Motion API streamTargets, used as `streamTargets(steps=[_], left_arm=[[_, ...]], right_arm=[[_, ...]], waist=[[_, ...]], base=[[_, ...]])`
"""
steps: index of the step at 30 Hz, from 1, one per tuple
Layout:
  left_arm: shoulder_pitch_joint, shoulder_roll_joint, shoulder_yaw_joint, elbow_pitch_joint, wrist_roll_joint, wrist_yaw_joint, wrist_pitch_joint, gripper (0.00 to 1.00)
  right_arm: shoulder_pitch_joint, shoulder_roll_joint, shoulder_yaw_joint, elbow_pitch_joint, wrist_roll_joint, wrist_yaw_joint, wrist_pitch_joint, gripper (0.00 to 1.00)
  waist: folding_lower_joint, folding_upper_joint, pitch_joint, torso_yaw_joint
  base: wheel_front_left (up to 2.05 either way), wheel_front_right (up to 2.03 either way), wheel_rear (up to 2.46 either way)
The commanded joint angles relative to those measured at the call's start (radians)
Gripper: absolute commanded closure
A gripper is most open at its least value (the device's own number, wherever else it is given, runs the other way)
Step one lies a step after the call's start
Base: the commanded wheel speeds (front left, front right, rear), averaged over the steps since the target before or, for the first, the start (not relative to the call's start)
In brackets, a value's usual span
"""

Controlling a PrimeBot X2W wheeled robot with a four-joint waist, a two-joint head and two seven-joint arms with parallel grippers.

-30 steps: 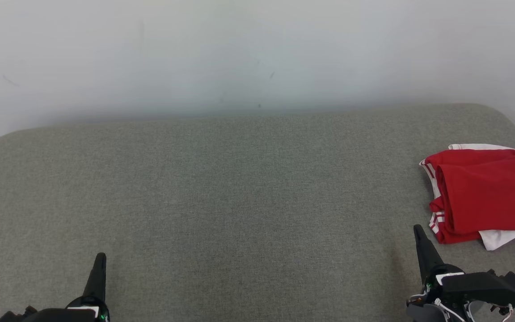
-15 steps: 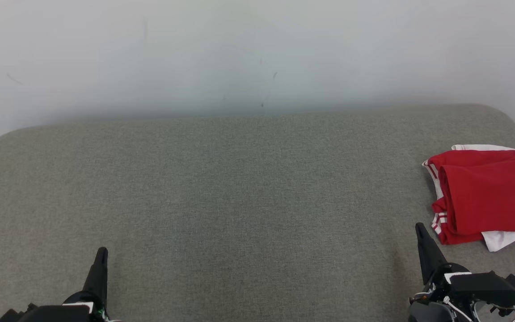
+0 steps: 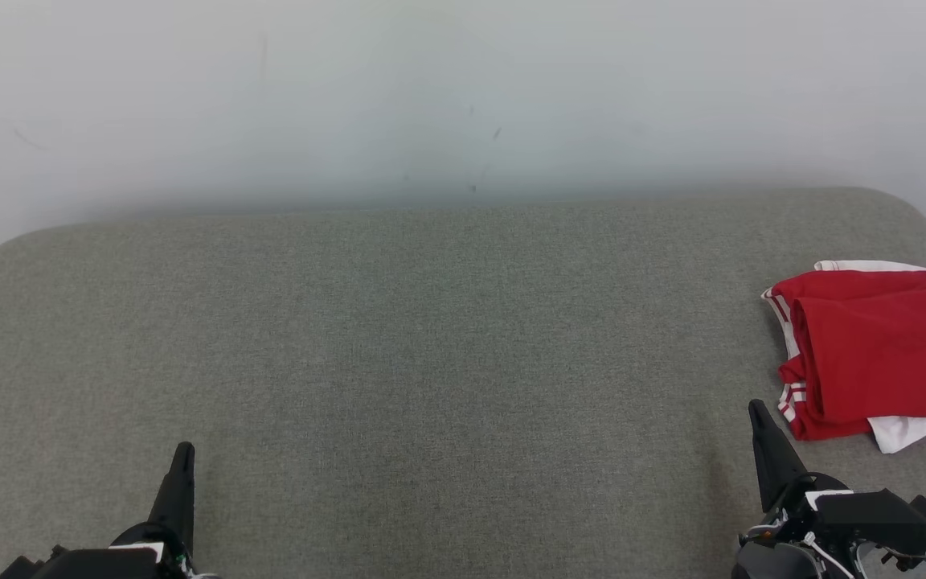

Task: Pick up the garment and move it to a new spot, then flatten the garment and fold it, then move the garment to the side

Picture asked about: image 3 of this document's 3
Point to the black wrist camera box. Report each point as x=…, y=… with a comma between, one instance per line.
x=873, y=519
x=93, y=564

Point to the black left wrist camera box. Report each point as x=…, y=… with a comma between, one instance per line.
x=93, y=564

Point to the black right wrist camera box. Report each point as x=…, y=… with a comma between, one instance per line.
x=873, y=519

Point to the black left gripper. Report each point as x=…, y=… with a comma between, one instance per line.
x=175, y=561

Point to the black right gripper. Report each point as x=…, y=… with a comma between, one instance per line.
x=792, y=511

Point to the red white jersey shirt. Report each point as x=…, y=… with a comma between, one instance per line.
x=873, y=354

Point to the grey fabric sofa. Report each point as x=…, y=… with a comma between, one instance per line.
x=431, y=362

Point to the red jersey pile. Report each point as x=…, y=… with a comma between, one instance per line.
x=833, y=283

